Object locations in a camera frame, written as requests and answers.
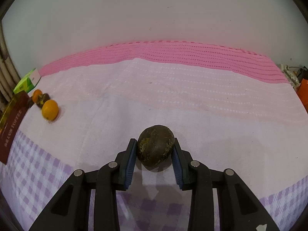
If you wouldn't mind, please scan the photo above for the yellow orange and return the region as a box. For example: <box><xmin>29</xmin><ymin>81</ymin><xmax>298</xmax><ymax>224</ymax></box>
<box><xmin>41</xmin><ymin>100</ymin><xmax>59</xmax><ymax>121</ymax></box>

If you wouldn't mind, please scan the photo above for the orange tangerine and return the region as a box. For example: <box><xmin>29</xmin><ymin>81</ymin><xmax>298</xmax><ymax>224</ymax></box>
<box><xmin>32</xmin><ymin>89</ymin><xmax>42</xmax><ymax>103</ymax></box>

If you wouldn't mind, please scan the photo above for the pink purple checkered tablecloth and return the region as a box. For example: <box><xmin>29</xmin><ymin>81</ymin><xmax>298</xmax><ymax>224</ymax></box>
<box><xmin>1</xmin><ymin>42</ymin><xmax>307</xmax><ymax>230</ymax></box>

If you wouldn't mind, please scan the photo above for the gold red toffee tin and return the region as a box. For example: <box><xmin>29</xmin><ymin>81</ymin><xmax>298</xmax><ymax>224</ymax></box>
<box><xmin>0</xmin><ymin>91</ymin><xmax>30</xmax><ymax>164</ymax></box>

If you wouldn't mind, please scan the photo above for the green tissue pack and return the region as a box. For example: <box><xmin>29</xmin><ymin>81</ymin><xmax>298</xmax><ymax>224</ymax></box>
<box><xmin>13</xmin><ymin>68</ymin><xmax>41</xmax><ymax>94</ymax></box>

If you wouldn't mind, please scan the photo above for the red orange plastic bag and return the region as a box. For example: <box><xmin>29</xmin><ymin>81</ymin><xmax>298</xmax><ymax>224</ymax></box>
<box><xmin>297</xmin><ymin>78</ymin><xmax>308</xmax><ymax>111</ymax></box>

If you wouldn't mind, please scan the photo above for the beige patterned curtain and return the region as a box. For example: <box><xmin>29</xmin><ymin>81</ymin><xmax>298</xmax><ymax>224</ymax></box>
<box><xmin>1</xmin><ymin>24</ymin><xmax>20</xmax><ymax>101</ymax></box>

